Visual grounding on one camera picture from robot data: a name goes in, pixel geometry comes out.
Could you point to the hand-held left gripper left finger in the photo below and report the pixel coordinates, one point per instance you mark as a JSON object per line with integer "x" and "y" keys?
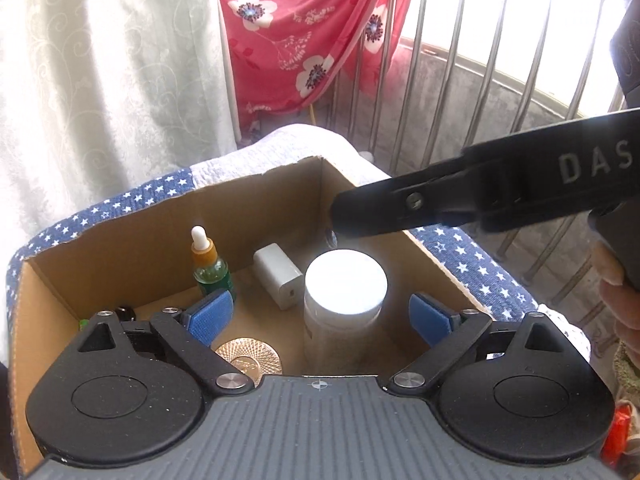
{"x": 207, "y": 317}

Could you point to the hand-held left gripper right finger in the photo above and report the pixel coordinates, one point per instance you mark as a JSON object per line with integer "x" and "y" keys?
{"x": 430, "y": 317}

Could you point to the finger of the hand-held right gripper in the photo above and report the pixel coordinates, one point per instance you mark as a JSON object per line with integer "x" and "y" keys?
{"x": 380, "y": 210}

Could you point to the green dropper bottle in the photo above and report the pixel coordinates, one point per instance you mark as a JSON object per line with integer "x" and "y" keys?
{"x": 210, "y": 275}

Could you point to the black jar with gold lid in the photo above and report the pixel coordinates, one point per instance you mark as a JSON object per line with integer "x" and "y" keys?
{"x": 250, "y": 355}

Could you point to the white charger plug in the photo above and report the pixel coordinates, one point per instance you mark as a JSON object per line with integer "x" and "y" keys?
{"x": 277, "y": 275}

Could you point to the printed brown cardboard box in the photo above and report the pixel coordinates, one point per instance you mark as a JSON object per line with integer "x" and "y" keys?
{"x": 150, "y": 220}

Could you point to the green lip balm tube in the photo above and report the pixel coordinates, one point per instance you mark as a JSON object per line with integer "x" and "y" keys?
{"x": 85, "y": 323}

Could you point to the person's right hand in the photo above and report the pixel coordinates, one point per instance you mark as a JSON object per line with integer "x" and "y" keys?
{"x": 622, "y": 315}

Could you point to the pink floral cloth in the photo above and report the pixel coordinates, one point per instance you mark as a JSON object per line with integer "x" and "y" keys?
{"x": 300, "y": 25}

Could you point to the red plastic object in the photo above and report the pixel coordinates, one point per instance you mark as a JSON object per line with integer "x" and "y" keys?
{"x": 617, "y": 435}

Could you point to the white patterned curtain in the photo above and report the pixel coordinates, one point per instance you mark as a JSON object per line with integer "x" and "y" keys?
{"x": 100, "y": 85}

